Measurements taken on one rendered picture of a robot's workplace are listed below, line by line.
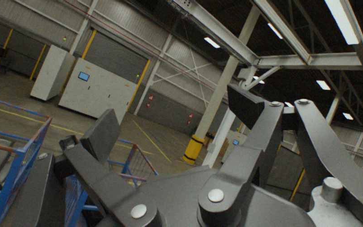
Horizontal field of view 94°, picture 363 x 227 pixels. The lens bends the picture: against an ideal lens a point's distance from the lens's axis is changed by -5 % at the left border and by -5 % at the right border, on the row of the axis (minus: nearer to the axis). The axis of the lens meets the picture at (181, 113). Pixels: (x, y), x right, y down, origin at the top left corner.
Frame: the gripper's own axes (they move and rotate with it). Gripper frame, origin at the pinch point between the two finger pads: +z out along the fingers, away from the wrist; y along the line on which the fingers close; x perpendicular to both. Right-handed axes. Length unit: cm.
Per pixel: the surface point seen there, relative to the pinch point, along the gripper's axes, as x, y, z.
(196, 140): -352, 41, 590
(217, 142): -202, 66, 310
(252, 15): 59, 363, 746
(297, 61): -59, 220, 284
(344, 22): -1, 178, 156
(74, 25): 243, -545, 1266
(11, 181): -67, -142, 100
